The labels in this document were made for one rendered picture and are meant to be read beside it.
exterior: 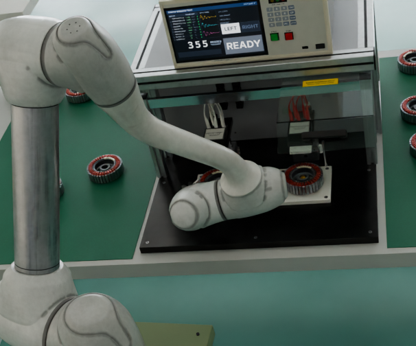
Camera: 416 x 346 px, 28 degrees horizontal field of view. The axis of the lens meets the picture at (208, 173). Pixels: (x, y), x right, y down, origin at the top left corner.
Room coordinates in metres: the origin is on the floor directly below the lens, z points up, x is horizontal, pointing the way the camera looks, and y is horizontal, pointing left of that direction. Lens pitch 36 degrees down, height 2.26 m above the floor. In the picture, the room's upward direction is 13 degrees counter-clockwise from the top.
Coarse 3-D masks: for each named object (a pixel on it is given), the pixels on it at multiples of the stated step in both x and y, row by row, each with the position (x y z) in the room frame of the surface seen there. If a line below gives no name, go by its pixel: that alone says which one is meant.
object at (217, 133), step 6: (228, 120) 2.08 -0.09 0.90; (228, 126) 2.04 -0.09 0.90; (204, 132) 2.01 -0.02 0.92; (210, 132) 2.00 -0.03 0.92; (216, 132) 1.99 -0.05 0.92; (222, 132) 1.99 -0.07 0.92; (228, 132) 2.01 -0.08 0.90; (210, 138) 1.97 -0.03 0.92; (216, 138) 1.97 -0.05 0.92; (222, 138) 1.96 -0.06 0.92; (228, 138) 1.99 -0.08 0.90; (222, 144) 1.95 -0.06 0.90; (228, 144) 1.97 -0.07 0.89
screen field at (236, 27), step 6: (222, 24) 2.02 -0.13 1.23; (228, 24) 2.02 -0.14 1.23; (234, 24) 2.01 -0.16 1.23; (240, 24) 2.01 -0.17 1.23; (246, 24) 2.00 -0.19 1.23; (252, 24) 2.00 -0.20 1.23; (258, 24) 1.99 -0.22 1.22; (222, 30) 2.02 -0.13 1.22; (228, 30) 2.02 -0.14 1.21; (234, 30) 2.01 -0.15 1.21; (240, 30) 2.01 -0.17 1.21; (246, 30) 2.00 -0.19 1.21; (252, 30) 2.00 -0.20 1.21; (258, 30) 1.99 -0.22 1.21
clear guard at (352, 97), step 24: (360, 72) 1.90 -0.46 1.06; (288, 96) 1.87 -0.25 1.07; (312, 96) 1.84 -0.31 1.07; (336, 96) 1.81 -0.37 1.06; (360, 96) 1.79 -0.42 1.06; (288, 120) 1.76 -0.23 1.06; (312, 120) 1.74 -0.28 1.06; (336, 120) 1.72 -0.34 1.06; (360, 120) 1.70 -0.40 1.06; (288, 144) 1.71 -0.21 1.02; (312, 144) 1.70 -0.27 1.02; (336, 144) 1.68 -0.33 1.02; (360, 144) 1.66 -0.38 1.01
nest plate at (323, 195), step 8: (328, 168) 1.89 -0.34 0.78; (328, 176) 1.86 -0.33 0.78; (328, 184) 1.82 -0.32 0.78; (288, 192) 1.83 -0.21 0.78; (312, 192) 1.80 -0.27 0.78; (320, 192) 1.80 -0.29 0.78; (328, 192) 1.79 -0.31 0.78; (288, 200) 1.79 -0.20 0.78; (296, 200) 1.79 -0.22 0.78; (304, 200) 1.78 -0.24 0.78; (312, 200) 1.77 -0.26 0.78; (320, 200) 1.76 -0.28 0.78; (328, 200) 1.76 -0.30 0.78
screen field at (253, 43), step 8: (224, 40) 2.02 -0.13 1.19; (232, 40) 2.01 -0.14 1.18; (240, 40) 2.01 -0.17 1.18; (248, 40) 2.00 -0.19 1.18; (256, 40) 2.00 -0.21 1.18; (224, 48) 2.02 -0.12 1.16; (232, 48) 2.02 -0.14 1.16; (240, 48) 2.01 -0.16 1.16; (248, 48) 2.00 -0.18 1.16; (256, 48) 2.00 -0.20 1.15
